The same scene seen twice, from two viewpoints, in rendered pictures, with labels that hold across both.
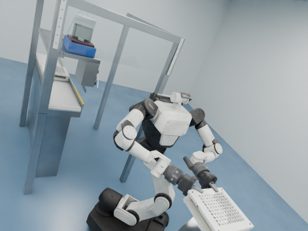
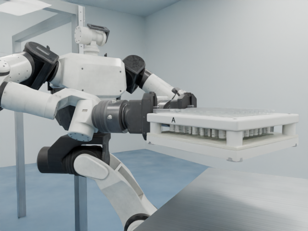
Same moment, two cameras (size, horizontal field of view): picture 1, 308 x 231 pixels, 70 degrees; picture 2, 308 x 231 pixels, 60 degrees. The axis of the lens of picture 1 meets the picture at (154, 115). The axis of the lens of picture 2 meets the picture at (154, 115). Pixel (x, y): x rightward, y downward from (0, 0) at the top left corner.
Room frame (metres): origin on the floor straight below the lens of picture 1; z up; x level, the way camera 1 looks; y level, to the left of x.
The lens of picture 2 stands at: (0.28, -0.26, 1.12)
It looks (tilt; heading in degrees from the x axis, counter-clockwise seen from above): 4 degrees down; 354
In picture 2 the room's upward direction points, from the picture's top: straight up
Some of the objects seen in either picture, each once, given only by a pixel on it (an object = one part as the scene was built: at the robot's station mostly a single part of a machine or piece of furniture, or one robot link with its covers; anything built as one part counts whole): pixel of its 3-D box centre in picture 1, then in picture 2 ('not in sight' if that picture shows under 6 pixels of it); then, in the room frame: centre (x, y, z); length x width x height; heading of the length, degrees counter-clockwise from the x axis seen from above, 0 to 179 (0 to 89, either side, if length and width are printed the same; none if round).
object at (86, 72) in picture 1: (86, 69); not in sight; (1.72, 0.66, 1.19); 0.22 x 0.11 x 0.20; 40
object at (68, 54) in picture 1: (67, 45); not in sight; (1.79, 0.89, 1.30); 0.62 x 0.38 x 0.04; 40
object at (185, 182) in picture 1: (182, 180); (132, 116); (0.97, -0.27, 1.07); 0.12 x 0.10 x 0.13; 66
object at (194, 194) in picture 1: (219, 209); (221, 118); (0.88, -0.47, 1.07); 0.25 x 0.24 x 0.02; 124
